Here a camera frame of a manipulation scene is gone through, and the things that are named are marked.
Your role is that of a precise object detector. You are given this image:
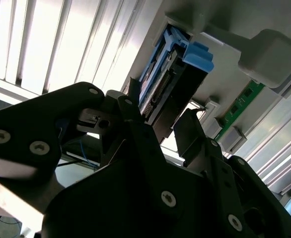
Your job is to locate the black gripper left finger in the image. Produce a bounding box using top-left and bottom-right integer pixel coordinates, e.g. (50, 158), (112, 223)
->
(0, 78), (183, 215)

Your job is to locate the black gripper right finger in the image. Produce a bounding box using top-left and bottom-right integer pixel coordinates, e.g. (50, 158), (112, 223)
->
(172, 108), (291, 238)

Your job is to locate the hard disk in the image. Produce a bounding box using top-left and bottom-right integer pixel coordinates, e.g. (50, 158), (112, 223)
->
(138, 26), (215, 144)

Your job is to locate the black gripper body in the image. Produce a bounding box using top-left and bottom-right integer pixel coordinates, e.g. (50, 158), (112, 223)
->
(42, 161), (223, 238)

